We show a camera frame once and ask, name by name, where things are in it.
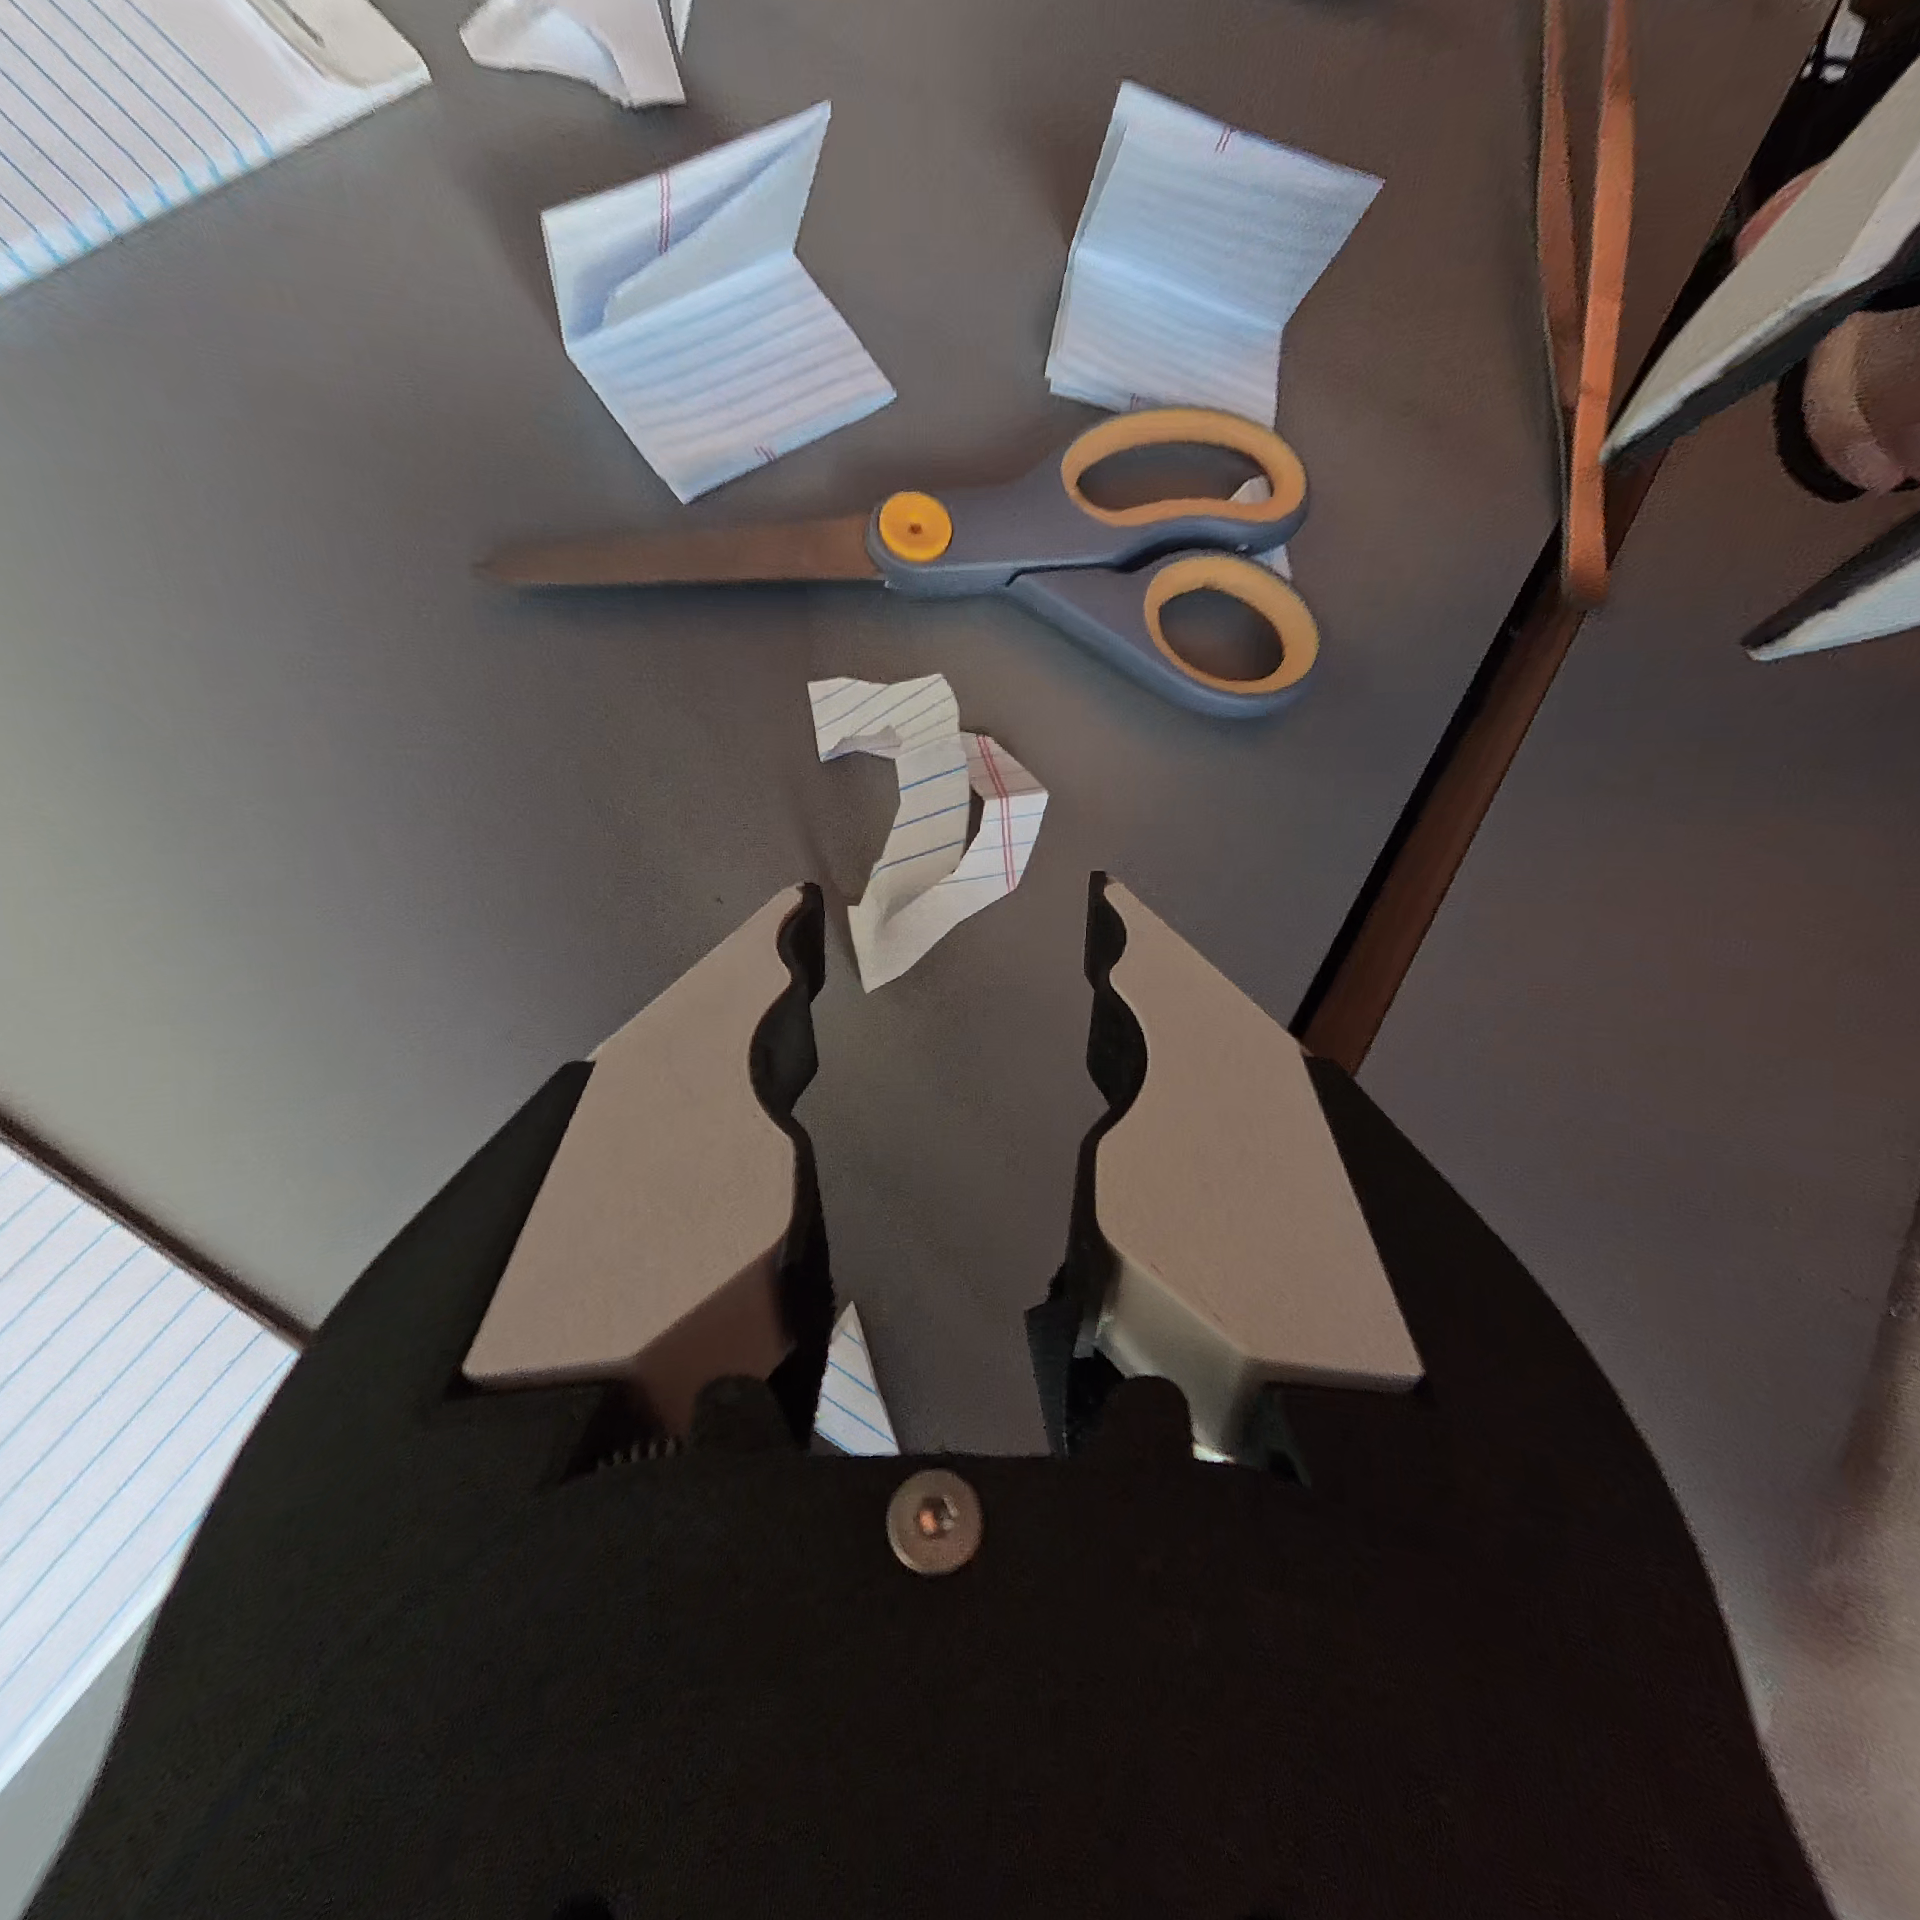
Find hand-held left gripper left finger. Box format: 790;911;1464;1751
461;882;834;1450

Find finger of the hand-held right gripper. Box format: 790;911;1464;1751
1597;58;1920;470
1739;517;1920;665

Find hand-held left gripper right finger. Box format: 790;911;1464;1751
1027;870;1427;1465

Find lined paper piece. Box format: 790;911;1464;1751
805;672;1048;995

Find grey orange-handled scissors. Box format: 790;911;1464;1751
475;406;1323;719

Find person's right hand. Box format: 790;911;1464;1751
1732;151;1920;501

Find brown tweezers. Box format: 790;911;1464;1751
1534;0;1642;605

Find lined paper sheet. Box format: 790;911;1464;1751
0;1141;303;1768

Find large folded lined paper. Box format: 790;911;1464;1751
538;101;898;505

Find white folded paper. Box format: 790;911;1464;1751
460;0;693;110

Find lined writing pad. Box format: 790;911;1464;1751
0;0;434;296

